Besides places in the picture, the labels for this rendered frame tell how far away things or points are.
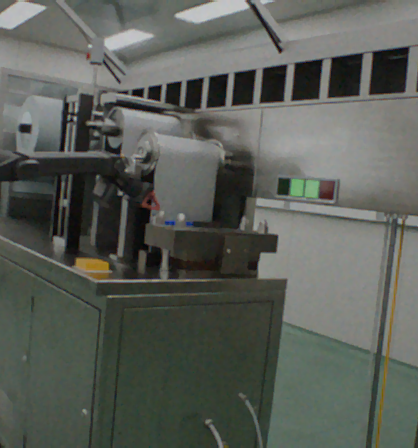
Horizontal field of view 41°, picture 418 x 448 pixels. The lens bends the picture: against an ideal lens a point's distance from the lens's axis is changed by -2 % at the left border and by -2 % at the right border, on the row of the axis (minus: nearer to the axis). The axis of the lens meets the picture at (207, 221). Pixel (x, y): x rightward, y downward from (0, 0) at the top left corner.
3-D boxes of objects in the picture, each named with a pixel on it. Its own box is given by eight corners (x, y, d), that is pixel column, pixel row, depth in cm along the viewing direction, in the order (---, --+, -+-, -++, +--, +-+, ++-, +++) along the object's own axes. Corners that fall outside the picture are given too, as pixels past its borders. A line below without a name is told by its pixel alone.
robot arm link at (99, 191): (121, 158, 159) (97, 150, 162) (100, 192, 155) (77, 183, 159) (136, 180, 169) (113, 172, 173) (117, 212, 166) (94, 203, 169)
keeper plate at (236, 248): (217, 272, 169) (221, 235, 168) (242, 271, 175) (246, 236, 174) (222, 273, 167) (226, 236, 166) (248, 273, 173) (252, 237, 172)
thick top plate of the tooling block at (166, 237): (144, 243, 172) (146, 223, 171) (245, 246, 195) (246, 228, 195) (172, 251, 159) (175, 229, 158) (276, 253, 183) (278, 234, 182)
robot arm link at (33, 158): (19, 158, 123) (-13, 146, 128) (15, 183, 125) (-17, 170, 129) (130, 157, 161) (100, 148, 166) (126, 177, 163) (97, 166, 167)
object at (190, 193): (149, 225, 177) (155, 166, 176) (209, 229, 191) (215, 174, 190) (150, 226, 177) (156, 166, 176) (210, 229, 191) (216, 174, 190)
